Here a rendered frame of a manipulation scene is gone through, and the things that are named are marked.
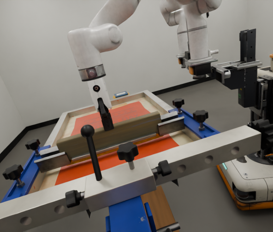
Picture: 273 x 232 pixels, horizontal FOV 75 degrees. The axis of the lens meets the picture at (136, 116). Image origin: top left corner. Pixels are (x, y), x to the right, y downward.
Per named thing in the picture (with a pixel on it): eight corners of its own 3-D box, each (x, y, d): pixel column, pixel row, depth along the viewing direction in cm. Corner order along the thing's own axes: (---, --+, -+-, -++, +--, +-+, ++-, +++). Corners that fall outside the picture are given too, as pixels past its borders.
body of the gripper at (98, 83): (105, 72, 49) (115, 109, 53) (103, 69, 59) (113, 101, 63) (78, 78, 48) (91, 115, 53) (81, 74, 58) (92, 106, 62)
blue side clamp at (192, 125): (169, 122, 80) (167, 108, 77) (180, 119, 80) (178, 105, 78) (208, 159, 52) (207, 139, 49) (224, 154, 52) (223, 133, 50)
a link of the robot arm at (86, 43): (103, 27, 58) (122, 19, 52) (112, 60, 62) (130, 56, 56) (60, 32, 49) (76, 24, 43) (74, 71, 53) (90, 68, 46)
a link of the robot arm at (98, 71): (103, 65, 49) (106, 75, 50) (102, 63, 57) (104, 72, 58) (76, 72, 48) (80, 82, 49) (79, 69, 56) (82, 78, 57)
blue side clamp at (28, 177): (44, 160, 73) (36, 146, 70) (56, 156, 74) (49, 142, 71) (11, 225, 45) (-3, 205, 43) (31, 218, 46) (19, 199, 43)
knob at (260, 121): (236, 144, 49) (236, 120, 46) (254, 138, 50) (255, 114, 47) (259, 159, 42) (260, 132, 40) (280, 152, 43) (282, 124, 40)
